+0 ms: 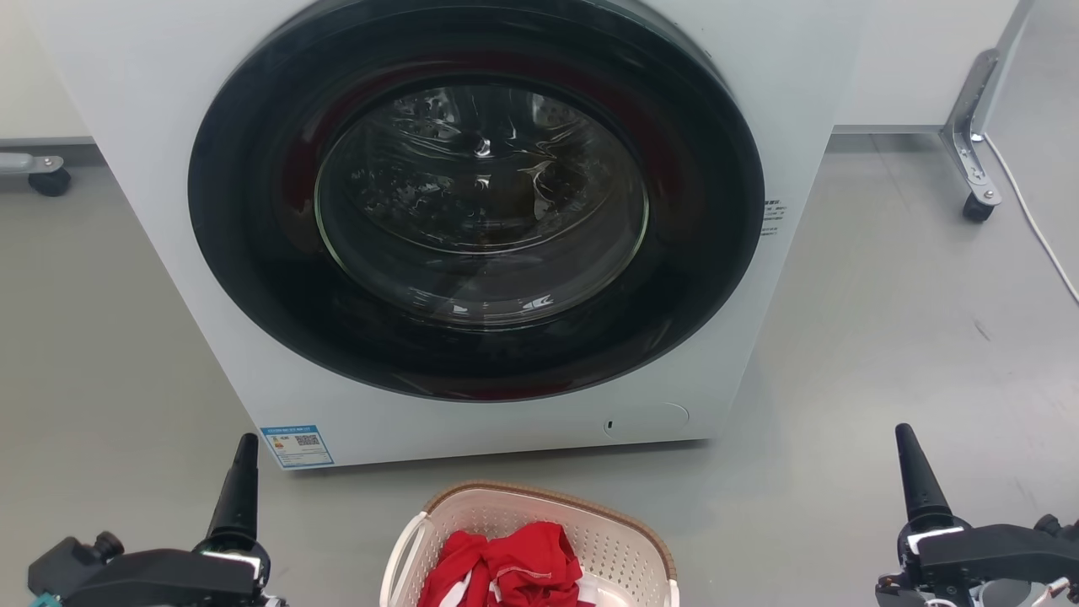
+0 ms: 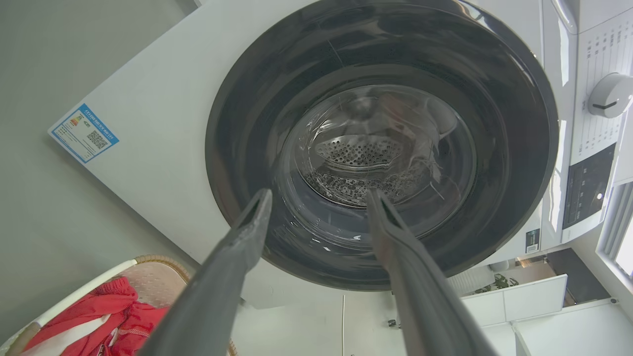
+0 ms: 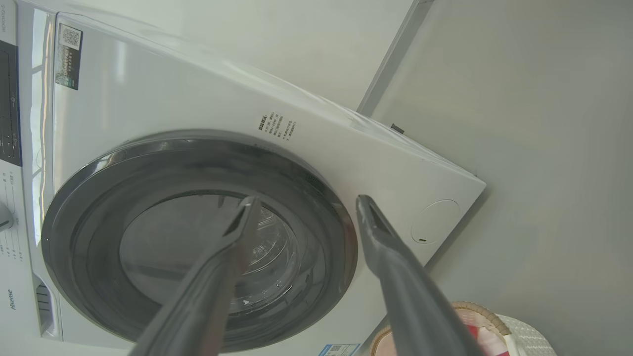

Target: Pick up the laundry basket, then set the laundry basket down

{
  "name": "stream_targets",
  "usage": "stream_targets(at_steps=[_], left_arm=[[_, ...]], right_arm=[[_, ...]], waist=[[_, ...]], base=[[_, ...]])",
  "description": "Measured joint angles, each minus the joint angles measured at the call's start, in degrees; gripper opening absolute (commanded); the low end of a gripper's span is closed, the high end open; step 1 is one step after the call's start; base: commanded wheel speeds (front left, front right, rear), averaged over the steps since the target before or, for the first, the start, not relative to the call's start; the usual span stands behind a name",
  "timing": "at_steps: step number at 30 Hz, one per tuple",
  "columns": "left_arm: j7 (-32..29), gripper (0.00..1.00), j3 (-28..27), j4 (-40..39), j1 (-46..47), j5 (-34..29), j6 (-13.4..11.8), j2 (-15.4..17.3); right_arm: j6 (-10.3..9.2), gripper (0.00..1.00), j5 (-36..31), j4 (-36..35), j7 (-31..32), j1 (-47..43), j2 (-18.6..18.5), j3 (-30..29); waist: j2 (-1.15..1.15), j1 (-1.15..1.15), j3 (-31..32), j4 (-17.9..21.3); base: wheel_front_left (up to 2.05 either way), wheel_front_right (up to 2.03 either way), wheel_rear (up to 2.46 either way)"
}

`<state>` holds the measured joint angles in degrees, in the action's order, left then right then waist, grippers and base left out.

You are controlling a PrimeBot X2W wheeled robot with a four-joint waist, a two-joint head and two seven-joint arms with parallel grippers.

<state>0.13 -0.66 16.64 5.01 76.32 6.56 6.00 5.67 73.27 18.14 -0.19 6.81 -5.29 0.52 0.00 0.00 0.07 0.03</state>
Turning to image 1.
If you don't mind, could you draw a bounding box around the white front-load washing machine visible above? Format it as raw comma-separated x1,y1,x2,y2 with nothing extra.
25,0,869,470

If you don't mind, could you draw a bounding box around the blue energy label sticker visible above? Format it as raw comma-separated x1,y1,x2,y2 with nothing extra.
260,424,336,470

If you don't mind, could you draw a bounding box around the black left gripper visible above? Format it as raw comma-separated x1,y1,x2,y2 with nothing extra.
63,433,281,607

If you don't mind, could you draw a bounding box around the grey metal bracket leg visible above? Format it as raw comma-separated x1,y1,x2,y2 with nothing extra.
940,0,1036,207

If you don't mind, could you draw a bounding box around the white partition panel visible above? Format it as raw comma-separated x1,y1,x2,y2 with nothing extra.
0,0,94,146
835,0,1021,134

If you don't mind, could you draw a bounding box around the red garment with white stripes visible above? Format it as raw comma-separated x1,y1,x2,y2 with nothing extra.
417,521,584,607

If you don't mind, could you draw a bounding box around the white perforated laundry basket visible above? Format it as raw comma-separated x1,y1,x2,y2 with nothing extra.
379,481,680,607

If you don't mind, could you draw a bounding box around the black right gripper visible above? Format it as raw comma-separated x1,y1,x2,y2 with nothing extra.
877,423,1079,607

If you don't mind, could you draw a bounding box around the round black washing machine door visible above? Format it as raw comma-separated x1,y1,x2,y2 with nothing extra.
187,0,765,402

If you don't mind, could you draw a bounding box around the thin white floor cable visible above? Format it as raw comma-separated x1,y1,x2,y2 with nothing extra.
982,133,1079,304

